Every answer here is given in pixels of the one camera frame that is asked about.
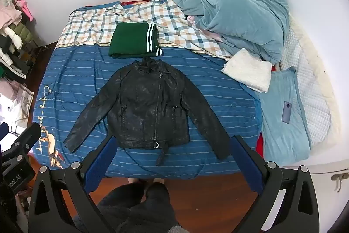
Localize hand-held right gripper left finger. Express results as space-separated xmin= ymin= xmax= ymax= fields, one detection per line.
xmin=27 ymin=135 xmax=118 ymax=233

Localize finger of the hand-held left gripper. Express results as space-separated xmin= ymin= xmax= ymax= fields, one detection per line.
xmin=0 ymin=122 xmax=42 ymax=165

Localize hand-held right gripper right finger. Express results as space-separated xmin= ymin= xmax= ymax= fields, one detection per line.
xmin=230 ymin=135 xmax=321 ymax=233

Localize black leather jacket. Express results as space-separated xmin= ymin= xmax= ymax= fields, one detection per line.
xmin=63 ymin=57 xmax=232 ymax=166

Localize black clothes rack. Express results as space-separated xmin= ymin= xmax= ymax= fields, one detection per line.
xmin=11 ymin=15 xmax=51 ymax=81

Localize red under sheet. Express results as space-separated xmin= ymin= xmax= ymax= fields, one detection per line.
xmin=256 ymin=132 xmax=265 ymax=160

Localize beige printed tote bag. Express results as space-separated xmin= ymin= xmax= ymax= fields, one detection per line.
xmin=11 ymin=80 xmax=34 ymax=127

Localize light blue pillow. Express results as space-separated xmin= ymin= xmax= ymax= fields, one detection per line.
xmin=240 ymin=66 xmax=311 ymax=167

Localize person's dark pants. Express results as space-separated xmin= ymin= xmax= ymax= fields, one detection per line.
xmin=97 ymin=182 xmax=178 ymax=233

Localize grey smartphone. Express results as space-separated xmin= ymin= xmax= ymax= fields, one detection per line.
xmin=282 ymin=101 xmax=292 ymax=124

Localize blue striped plaid bed sheet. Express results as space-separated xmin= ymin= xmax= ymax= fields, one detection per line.
xmin=33 ymin=0 xmax=262 ymax=179

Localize white fluffy cloth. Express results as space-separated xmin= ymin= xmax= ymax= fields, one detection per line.
xmin=221 ymin=48 xmax=272 ymax=93

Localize white hanging garment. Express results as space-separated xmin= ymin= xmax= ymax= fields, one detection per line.
xmin=1 ymin=27 xmax=24 ymax=49

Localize grey fuzzy garment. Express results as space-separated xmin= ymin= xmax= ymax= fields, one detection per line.
xmin=161 ymin=225 xmax=188 ymax=233

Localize white quilted mattress pad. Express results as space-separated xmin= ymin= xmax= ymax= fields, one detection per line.
xmin=273 ymin=15 xmax=341 ymax=149

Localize olive puffer vest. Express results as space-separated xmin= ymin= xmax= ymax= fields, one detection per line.
xmin=9 ymin=24 xmax=32 ymax=41

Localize green folded garment white stripes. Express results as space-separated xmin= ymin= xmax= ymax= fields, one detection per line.
xmin=108 ymin=22 xmax=163 ymax=59

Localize pink fleece jacket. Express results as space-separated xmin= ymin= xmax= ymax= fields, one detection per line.
xmin=0 ymin=0 xmax=22 ymax=27

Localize light blue quilt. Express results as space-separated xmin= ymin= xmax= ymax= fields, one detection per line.
xmin=167 ymin=0 xmax=290 ymax=64

